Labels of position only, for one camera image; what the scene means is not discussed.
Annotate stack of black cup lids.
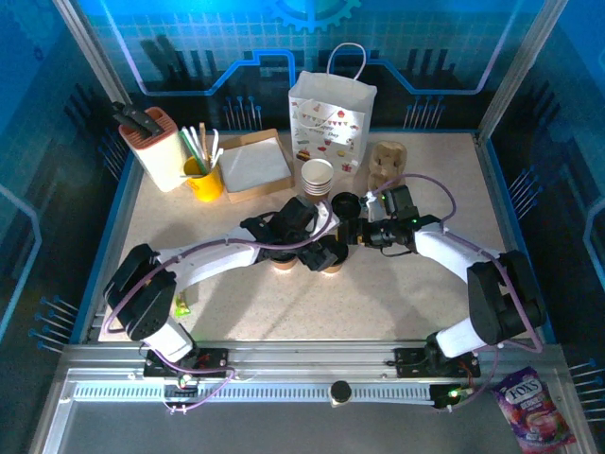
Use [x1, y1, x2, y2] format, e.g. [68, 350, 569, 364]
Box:
[330, 191, 369, 221]

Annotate stack of brown paper cups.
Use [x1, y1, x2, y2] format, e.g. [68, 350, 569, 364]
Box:
[300, 158, 336, 200]

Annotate stack of pulp cup carriers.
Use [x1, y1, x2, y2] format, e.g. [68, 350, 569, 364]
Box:
[367, 141, 408, 190]

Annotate white printed paper gift bag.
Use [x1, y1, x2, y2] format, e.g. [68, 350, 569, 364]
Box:
[287, 42, 378, 177]

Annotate brown cardboard napkin box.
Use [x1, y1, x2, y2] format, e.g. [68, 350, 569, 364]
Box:
[216, 128, 297, 205]

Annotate white paper napkins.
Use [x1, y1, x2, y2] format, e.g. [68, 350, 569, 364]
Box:
[220, 136, 292, 194]

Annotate yellow mug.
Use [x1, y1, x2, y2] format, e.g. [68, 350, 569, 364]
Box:
[182, 155, 225, 203]

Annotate green wrapped straw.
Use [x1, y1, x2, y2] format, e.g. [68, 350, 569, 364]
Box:
[178, 130, 209, 175]

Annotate black round knob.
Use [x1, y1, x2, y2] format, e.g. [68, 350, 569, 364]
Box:
[328, 379, 354, 409]

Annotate white knife block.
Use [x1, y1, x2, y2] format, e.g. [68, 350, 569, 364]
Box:
[117, 106, 190, 194]

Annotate purple Fox's candy bag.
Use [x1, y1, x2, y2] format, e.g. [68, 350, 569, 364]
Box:
[491, 366, 578, 454]

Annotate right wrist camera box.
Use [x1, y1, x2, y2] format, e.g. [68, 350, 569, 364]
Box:
[361, 190, 387, 221]

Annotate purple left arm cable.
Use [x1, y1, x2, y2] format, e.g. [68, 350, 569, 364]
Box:
[102, 201, 332, 413]

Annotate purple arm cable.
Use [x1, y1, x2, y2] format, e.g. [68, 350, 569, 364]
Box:
[372, 172, 545, 412]
[102, 201, 332, 413]

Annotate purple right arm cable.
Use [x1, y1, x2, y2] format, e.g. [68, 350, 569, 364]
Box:
[372, 172, 545, 412]

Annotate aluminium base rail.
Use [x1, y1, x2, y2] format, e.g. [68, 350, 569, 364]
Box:
[61, 342, 566, 382]

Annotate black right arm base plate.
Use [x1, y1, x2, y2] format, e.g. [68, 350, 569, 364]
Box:
[394, 347, 482, 379]

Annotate white slotted cable duct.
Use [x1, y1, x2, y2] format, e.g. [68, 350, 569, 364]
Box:
[73, 380, 436, 404]

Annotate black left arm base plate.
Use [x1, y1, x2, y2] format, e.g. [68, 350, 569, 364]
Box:
[143, 348, 232, 379]

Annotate black-handled knife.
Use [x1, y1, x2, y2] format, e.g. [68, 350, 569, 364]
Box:
[114, 101, 164, 135]
[112, 112, 155, 141]

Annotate aluminium frame post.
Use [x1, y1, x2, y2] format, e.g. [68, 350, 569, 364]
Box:
[475, 0, 571, 141]
[50, 0, 131, 105]

